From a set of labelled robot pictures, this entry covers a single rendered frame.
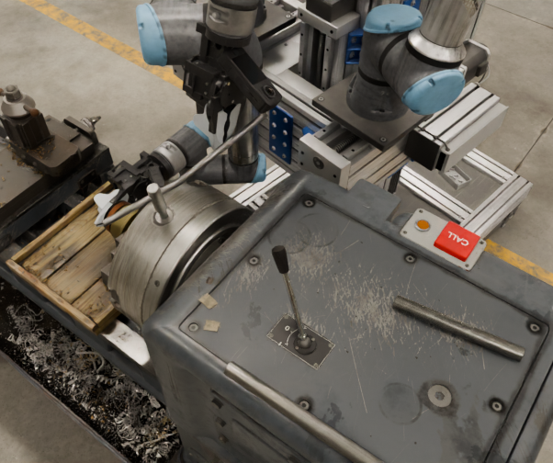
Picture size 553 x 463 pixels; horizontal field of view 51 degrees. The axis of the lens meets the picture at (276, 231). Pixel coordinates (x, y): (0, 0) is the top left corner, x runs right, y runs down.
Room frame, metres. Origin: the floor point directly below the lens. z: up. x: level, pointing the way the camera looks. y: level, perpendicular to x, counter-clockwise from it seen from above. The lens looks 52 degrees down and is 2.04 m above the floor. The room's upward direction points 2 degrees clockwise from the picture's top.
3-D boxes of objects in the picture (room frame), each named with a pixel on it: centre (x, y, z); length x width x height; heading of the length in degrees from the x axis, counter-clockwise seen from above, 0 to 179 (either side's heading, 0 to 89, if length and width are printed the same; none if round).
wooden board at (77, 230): (0.84, 0.42, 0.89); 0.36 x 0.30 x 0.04; 145
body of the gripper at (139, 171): (0.89, 0.31, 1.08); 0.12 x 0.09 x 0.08; 144
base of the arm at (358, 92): (1.10, -0.23, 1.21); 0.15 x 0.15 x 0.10
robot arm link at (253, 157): (1.03, 0.09, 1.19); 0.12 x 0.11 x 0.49; 5
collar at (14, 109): (1.08, 0.63, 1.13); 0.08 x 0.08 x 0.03
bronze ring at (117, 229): (0.76, 0.31, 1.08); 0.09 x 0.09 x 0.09; 55
